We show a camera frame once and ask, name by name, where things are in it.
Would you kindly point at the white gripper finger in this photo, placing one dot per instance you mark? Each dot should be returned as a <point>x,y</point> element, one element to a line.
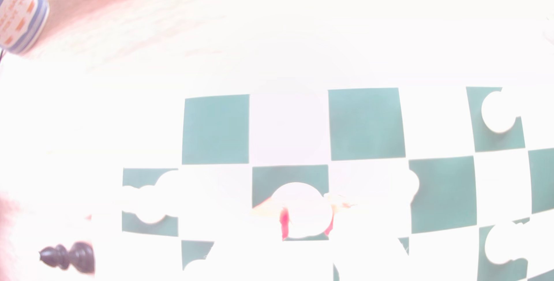
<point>268,259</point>
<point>368,250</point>

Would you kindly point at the white bishop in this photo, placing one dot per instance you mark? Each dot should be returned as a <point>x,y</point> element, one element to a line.
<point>497,112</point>

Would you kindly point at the blue white labelled can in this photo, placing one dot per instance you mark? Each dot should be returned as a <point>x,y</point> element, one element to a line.
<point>19,12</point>

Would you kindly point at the green white chess mat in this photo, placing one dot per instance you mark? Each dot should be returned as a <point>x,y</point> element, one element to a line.
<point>216,129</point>

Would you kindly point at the white pawn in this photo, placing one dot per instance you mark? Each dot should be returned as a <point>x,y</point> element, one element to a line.
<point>409,183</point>
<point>149,205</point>
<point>301,207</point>
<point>195,267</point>

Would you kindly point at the white knight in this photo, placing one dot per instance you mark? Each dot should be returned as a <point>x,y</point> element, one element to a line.
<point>502,243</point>

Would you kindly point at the black pawn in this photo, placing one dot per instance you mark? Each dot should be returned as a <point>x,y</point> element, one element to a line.
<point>71,256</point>

